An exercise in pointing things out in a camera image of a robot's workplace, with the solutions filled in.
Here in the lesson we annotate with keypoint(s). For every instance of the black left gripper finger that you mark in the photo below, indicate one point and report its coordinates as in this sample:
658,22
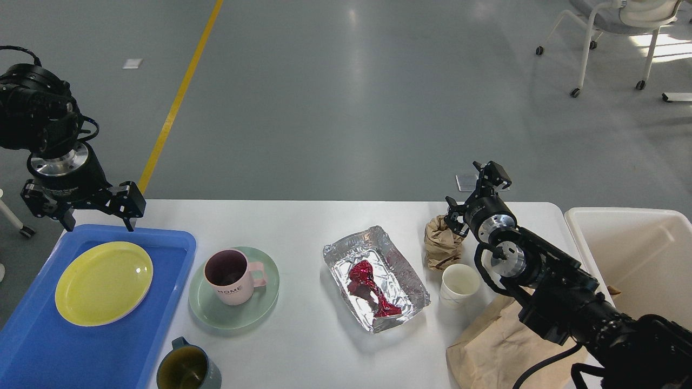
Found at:
42,206
127,203

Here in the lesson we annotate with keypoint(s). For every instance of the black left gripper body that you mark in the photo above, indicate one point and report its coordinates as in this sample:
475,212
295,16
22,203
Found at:
76,178

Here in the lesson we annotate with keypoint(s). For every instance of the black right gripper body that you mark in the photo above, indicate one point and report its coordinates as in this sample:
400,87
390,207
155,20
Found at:
486,215

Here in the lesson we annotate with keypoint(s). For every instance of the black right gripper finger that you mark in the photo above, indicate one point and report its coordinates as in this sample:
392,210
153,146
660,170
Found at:
455,217
492,178

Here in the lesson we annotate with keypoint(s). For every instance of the pink mug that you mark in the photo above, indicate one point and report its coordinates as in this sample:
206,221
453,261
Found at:
233,277

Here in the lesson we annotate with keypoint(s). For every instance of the dark teal mug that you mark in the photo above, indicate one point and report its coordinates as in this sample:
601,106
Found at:
187,366

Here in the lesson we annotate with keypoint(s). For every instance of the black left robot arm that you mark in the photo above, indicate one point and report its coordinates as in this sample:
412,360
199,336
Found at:
40,115

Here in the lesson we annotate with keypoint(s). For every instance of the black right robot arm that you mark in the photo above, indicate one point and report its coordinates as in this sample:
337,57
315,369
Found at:
559,300

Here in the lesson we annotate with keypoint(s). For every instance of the grey floor plate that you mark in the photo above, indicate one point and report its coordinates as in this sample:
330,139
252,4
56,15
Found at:
467,183

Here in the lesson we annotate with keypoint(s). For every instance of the crumpled brown paper ball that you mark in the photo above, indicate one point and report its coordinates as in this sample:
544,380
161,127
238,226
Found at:
442,246

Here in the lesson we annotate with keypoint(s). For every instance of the white paper cup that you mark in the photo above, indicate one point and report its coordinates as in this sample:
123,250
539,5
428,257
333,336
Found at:
459,283

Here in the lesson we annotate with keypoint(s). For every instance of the yellow plate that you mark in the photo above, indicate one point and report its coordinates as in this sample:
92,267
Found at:
104,284

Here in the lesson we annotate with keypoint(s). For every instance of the aluminium foil tray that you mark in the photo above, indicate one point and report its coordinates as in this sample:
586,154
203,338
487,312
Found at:
392,272

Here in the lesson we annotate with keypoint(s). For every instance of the red crumpled wrapper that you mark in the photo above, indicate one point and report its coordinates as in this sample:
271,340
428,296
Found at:
362,285

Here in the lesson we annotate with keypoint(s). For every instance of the light green plate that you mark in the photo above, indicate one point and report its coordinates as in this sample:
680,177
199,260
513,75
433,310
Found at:
212,312

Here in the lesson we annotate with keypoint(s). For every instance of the flat brown paper bag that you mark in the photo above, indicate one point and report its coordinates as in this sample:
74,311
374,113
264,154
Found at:
496,348

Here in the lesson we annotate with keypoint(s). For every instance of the blue plastic tray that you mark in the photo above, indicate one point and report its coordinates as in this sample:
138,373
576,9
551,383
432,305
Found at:
40,349

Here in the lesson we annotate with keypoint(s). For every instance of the white plastic bin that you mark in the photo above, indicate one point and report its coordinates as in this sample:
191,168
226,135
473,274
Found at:
643,255

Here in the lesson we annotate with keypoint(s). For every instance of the white bar on floor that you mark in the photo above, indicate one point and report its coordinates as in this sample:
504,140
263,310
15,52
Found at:
677,97

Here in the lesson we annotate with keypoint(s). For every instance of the white office chair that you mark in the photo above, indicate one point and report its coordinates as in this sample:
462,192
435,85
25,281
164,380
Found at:
625,18

